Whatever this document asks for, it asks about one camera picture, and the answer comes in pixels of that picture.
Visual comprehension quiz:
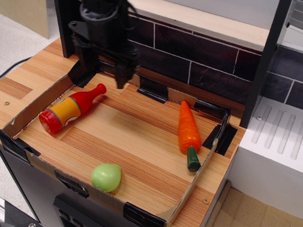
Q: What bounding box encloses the brass screw right front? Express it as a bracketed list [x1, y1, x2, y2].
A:
[202, 199, 209, 205]

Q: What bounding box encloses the red yellow hot sauce bottle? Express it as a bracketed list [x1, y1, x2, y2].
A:
[39, 83, 106, 134]

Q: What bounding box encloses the cardboard fence with black tape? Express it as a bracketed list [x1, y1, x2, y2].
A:
[0, 50, 245, 227]

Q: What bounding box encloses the orange toy carrot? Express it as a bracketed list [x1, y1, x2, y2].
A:
[178, 100, 201, 172]

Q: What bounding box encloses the white toy sink drainboard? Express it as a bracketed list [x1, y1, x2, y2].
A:
[229, 98, 303, 220]

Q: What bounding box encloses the green toy pear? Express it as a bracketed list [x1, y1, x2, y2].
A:
[91, 163, 121, 193]

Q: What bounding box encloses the wooden shelf with black posts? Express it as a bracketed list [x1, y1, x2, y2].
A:
[54, 0, 290, 128]

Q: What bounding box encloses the black cable on floor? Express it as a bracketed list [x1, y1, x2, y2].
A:
[0, 56, 32, 84]

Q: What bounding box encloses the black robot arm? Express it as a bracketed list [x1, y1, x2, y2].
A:
[69, 0, 139, 89]

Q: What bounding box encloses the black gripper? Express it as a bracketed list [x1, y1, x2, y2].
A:
[69, 16, 139, 89]

